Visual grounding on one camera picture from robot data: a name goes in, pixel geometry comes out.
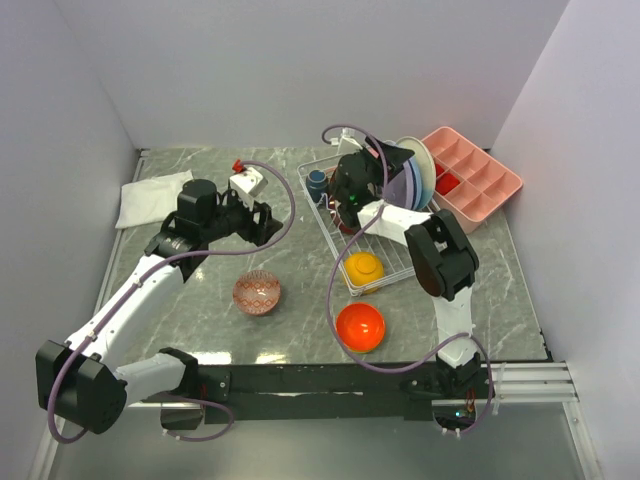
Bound lavender plate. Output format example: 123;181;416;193
384;160;419;210

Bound dark red rimmed plate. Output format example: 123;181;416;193
331;210;360;235

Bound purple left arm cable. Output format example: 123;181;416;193
47;159;296;444

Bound red-orange bowl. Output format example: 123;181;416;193
335;302;386;353

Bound orange-yellow bowl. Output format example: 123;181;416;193
343;251;385;295

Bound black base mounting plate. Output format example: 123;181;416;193
138;362;496;431

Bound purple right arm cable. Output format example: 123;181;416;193
321;124;496;435

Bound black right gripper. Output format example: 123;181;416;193
356;135;416;189

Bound white folded cloth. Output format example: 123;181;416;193
115;170;193;230

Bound aluminium rail frame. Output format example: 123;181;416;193
27;147;601;480

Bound red white patterned bowl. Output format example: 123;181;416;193
232;270;282;316

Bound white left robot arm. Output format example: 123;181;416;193
36;173;293;444

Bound dark blue ceramic mug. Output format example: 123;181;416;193
305;170;328;203

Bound white wire dish rack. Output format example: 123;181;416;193
296;155;415;296

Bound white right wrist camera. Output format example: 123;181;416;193
336;127;363;155

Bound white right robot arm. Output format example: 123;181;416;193
328;133;484;398

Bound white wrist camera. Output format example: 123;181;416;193
229;167;268;211
336;127;363;155

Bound cream and blue plate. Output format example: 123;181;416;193
397;136;437;209

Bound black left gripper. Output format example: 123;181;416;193
201;188;282;247

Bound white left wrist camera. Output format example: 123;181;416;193
229;167;268;211

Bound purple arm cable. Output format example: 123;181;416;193
321;124;496;435
47;159;296;444

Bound pink compartment organizer tray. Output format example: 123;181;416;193
422;126;523;234

